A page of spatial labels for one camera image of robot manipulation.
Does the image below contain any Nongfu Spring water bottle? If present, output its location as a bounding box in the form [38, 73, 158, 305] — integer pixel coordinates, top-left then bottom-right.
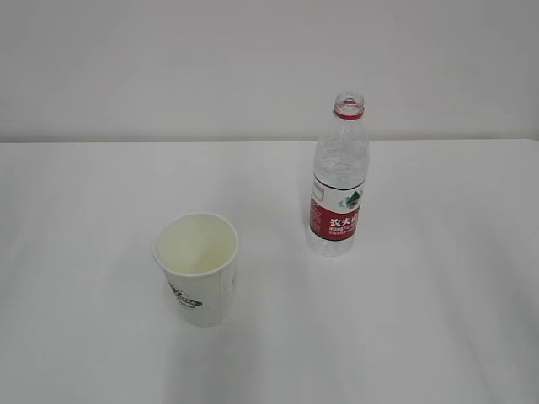
[307, 92, 370, 257]

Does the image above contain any white paper cup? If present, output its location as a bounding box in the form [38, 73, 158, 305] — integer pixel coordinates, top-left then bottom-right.
[152, 213, 239, 327]

